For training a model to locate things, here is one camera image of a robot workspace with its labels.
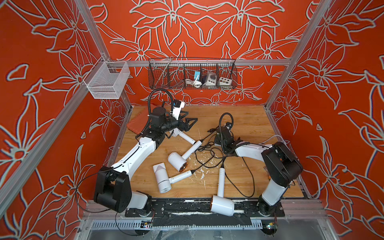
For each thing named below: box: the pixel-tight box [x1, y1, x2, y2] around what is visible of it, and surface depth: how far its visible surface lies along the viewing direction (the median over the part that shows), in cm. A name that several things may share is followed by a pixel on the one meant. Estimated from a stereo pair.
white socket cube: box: [219, 76, 233, 90], surface depth 95 cm
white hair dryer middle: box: [167, 140, 202, 173], surface depth 87 cm
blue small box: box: [194, 71, 201, 82], surface depth 85 cm
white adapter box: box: [205, 71, 217, 86], surface depth 93 cm
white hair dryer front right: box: [210, 167, 235, 217], surface depth 74 cm
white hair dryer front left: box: [153, 162, 193, 194], surface depth 82 cm
